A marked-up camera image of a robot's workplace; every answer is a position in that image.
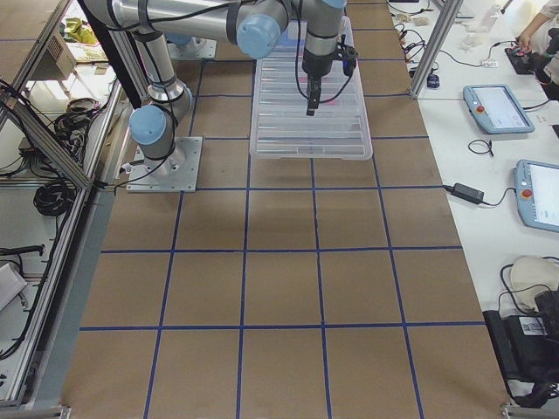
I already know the black power adapter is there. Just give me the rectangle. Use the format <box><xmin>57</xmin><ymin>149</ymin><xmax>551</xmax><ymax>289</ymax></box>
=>
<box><xmin>451</xmin><ymin>182</ymin><xmax>484</xmax><ymax>205</ymax></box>

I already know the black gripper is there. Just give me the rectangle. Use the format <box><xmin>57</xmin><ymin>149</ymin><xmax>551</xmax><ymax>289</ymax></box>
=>
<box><xmin>302</xmin><ymin>40</ymin><xmax>358</xmax><ymax>116</ymax></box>

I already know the clear plastic box lid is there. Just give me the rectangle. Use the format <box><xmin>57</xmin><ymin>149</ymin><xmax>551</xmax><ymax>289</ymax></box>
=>
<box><xmin>248</xmin><ymin>45</ymin><xmax>374</xmax><ymax>162</ymax></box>

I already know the clear plastic storage box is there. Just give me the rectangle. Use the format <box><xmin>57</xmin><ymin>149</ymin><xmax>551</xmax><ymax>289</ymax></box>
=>
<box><xmin>273</xmin><ymin>17</ymin><xmax>354</xmax><ymax>54</ymax></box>

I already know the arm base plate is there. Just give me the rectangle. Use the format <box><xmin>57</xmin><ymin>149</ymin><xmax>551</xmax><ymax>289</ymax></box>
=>
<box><xmin>168</xmin><ymin>38</ymin><xmax>217</xmax><ymax>61</ymax></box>
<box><xmin>125</xmin><ymin>136</ymin><xmax>203</xmax><ymax>193</ymax></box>

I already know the aluminium frame post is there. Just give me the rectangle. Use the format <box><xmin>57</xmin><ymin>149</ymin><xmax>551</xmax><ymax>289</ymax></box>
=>
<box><xmin>409</xmin><ymin>0</ymin><xmax>463</xmax><ymax>100</ymax></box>

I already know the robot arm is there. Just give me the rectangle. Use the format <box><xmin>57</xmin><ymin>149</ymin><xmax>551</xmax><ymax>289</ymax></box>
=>
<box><xmin>81</xmin><ymin>1</ymin><xmax>370</xmax><ymax>175</ymax></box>

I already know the blue teach pendant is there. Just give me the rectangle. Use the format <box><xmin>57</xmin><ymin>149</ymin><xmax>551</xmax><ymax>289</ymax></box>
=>
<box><xmin>462</xmin><ymin>85</ymin><xmax>535</xmax><ymax>134</ymax></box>
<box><xmin>514</xmin><ymin>159</ymin><xmax>558</xmax><ymax>232</ymax></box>

